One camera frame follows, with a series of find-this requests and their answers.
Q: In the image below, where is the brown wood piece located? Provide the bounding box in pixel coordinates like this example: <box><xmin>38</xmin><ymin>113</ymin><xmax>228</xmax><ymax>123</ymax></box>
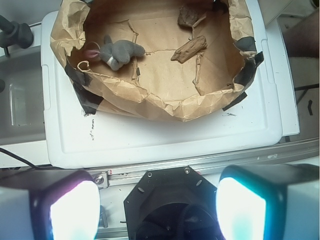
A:
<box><xmin>170</xmin><ymin>35</ymin><xmax>208</xmax><ymax>64</ymax></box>

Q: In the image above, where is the black clamp knob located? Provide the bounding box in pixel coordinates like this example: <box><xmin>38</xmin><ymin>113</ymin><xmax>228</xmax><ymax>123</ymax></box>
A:
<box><xmin>0</xmin><ymin>15</ymin><xmax>34</xmax><ymax>58</ymax></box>

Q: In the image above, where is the crumpled brown paper liner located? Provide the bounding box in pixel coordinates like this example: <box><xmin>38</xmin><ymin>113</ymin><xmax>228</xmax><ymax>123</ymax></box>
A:
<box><xmin>50</xmin><ymin>0</ymin><xmax>264</xmax><ymax>122</ymax></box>

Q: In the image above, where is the black octagonal mount plate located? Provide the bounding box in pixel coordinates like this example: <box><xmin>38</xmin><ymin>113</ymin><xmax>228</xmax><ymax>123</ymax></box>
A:
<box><xmin>123</xmin><ymin>165</ymin><xmax>224</xmax><ymax>240</ymax></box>

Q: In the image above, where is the black cable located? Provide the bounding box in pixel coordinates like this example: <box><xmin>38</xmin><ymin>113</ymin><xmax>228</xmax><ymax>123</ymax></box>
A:
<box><xmin>0</xmin><ymin>147</ymin><xmax>48</xmax><ymax>171</ymax></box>

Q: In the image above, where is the clear plastic container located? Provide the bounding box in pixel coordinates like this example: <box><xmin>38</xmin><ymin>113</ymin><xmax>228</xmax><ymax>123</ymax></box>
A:
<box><xmin>0</xmin><ymin>53</ymin><xmax>45</xmax><ymax>145</ymax></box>

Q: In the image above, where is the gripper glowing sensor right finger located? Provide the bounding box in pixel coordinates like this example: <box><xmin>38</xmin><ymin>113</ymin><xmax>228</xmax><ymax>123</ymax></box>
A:
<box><xmin>215</xmin><ymin>163</ymin><xmax>320</xmax><ymax>240</ymax></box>

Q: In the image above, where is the white plastic tray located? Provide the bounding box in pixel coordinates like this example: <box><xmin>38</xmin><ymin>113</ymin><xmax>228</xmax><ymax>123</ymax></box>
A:
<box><xmin>41</xmin><ymin>0</ymin><xmax>300</xmax><ymax>170</ymax></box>

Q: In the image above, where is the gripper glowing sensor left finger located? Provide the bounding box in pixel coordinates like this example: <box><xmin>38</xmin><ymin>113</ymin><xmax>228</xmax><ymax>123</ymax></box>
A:
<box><xmin>0</xmin><ymin>169</ymin><xmax>101</xmax><ymax>240</ymax></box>

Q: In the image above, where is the aluminium frame rail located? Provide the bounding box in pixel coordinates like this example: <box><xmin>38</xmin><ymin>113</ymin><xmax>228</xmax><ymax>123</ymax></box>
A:
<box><xmin>0</xmin><ymin>138</ymin><xmax>320</xmax><ymax>188</ymax></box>

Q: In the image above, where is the dark bark chunk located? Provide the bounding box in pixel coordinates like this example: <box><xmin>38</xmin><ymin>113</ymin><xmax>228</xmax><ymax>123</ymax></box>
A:
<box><xmin>177</xmin><ymin>4</ymin><xmax>207</xmax><ymax>28</ymax></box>

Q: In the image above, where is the gray plush mouse toy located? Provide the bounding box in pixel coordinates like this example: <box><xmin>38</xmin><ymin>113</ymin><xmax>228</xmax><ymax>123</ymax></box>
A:
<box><xmin>84</xmin><ymin>34</ymin><xmax>146</xmax><ymax>71</ymax></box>

